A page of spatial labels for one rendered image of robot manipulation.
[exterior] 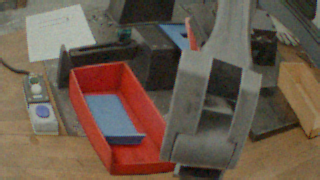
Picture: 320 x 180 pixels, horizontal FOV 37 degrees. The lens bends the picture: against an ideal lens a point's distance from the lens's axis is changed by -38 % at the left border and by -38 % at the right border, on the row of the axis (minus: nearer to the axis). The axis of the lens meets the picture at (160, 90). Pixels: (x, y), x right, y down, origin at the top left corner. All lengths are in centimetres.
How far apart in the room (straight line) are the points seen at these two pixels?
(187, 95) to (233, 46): 7
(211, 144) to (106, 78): 61
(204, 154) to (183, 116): 5
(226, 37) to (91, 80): 60
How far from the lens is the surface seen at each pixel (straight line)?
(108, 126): 119
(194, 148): 69
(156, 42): 130
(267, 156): 120
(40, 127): 113
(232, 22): 72
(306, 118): 130
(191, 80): 66
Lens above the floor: 159
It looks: 31 degrees down
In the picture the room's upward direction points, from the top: 10 degrees clockwise
